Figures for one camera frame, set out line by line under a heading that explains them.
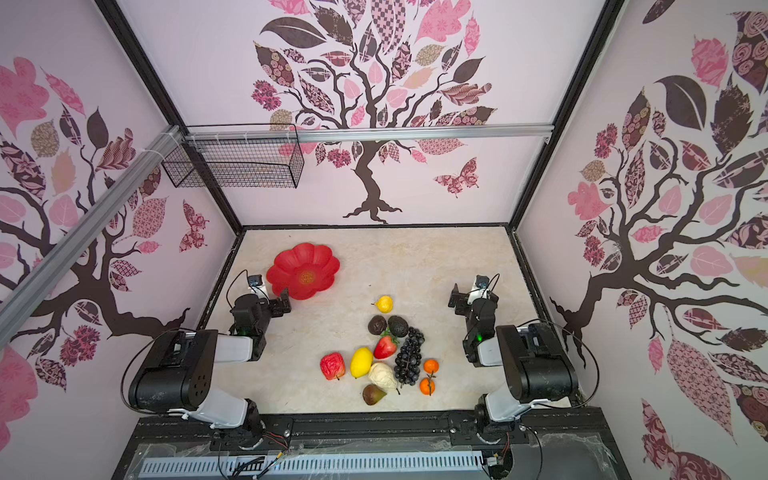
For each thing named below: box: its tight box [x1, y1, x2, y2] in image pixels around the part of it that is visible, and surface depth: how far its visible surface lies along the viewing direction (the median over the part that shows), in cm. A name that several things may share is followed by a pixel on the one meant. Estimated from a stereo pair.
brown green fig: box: [362, 384, 387, 405], surface depth 79 cm
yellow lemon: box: [350, 347, 374, 379], surface depth 83 cm
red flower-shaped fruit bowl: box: [266, 243, 340, 300], surface depth 109 cm
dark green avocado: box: [388, 315, 409, 338], surface depth 90 cm
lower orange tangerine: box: [419, 378, 435, 396], surface depth 81 cm
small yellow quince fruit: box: [375, 295, 394, 314], surface depth 96 cm
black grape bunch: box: [394, 326, 425, 388], surface depth 85 cm
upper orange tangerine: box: [424, 359, 439, 374], surface depth 85 cm
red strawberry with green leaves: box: [374, 327, 400, 360], surface depth 87 cm
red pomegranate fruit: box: [320, 352, 347, 380], surface depth 81 cm
